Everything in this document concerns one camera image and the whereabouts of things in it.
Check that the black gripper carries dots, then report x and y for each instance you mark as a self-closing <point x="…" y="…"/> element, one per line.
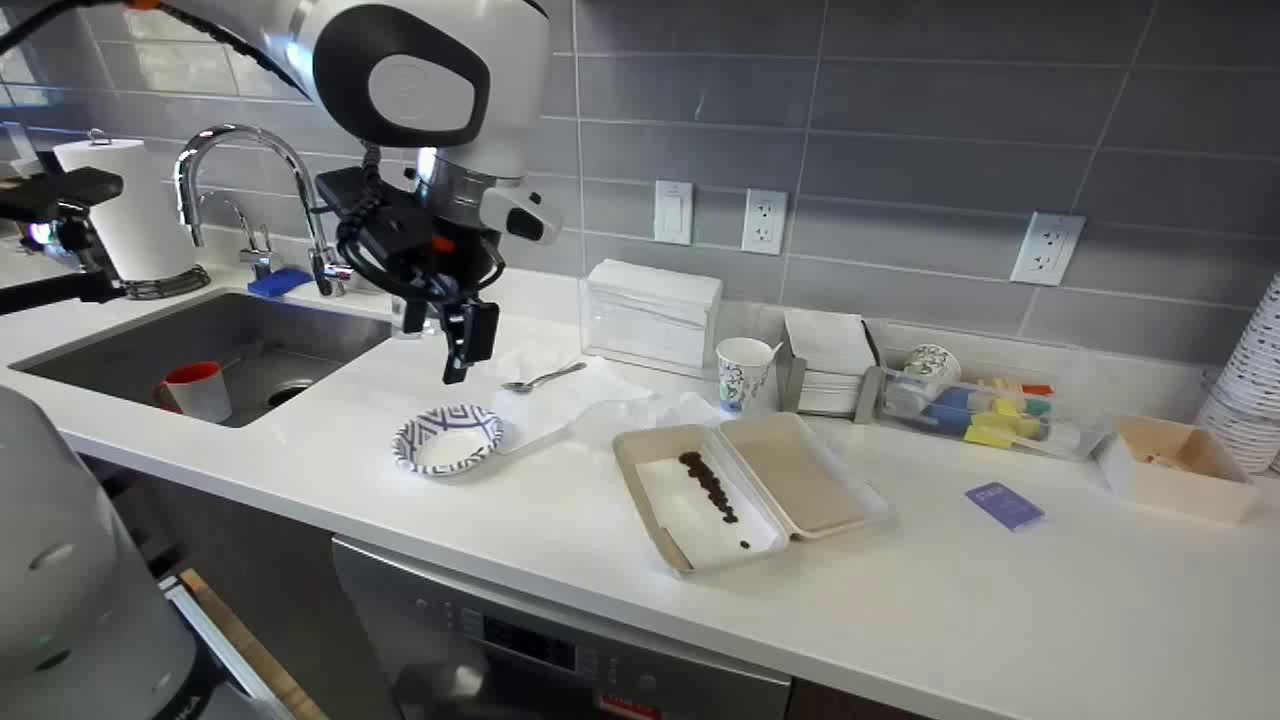
<point x="400" y="247"/>

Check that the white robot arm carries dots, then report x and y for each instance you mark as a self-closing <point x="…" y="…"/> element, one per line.
<point x="441" y="97"/>

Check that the blue patterned paper bowl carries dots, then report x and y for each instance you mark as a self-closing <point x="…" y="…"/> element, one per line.
<point x="451" y="441"/>

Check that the red and white cup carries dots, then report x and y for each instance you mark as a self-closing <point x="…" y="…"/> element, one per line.
<point x="198" y="388"/>

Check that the white paper cup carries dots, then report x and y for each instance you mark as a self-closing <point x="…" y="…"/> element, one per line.
<point x="744" y="374"/>

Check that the patterned paper cup stack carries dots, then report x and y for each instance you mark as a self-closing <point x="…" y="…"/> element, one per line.
<point x="1243" y="407"/>

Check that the blue sponge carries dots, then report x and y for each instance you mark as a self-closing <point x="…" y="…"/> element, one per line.
<point x="277" y="281"/>

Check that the crumpled clear plastic wrap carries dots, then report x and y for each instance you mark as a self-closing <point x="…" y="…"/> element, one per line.
<point x="596" y="403"/>

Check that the steel sink basin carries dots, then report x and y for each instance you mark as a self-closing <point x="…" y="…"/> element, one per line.
<point x="266" y="349"/>

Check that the white napkin dispenser box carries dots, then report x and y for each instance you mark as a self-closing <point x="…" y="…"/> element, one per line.
<point x="649" y="313"/>

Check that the chrome kitchen faucet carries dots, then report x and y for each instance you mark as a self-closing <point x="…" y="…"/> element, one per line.
<point x="266" y="183"/>

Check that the stainless dishwasher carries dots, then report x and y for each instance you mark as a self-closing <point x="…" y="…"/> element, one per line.
<point x="464" y="649"/>

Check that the beige takeout clamshell container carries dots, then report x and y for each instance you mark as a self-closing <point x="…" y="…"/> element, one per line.
<point x="744" y="490"/>

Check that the white condiment holder box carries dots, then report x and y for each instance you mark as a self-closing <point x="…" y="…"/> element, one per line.
<point x="833" y="349"/>

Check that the clear tray of packets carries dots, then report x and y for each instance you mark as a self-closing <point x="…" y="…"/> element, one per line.
<point x="933" y="395"/>

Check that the blue card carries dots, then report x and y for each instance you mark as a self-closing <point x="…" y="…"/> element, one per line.
<point x="1004" y="507"/>

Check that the small cardboard box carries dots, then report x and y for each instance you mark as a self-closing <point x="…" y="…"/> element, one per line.
<point x="1176" y="468"/>

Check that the white light switch plate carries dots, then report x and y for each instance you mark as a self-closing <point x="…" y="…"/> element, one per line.
<point x="673" y="213"/>

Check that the white wall outlet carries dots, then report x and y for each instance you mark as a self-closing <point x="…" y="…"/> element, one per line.
<point x="1046" y="248"/>
<point x="764" y="217"/>

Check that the white wall outlet right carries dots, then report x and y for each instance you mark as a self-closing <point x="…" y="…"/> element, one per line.
<point x="1046" y="248"/>

